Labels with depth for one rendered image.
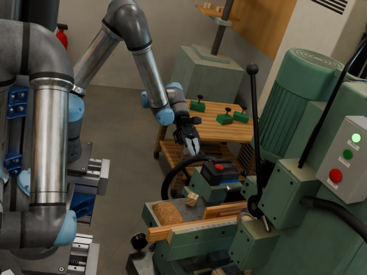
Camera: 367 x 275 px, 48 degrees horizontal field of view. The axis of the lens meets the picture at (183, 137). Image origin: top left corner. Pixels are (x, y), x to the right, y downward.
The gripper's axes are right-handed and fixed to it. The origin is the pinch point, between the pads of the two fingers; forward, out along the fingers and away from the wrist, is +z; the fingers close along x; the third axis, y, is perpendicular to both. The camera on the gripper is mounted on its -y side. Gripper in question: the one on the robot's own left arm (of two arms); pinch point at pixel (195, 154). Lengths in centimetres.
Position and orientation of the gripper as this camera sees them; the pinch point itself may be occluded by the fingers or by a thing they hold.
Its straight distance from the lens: 170.4
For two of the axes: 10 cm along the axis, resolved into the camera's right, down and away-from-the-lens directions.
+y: -4.6, 4.6, 7.6
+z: 2.4, 8.9, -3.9
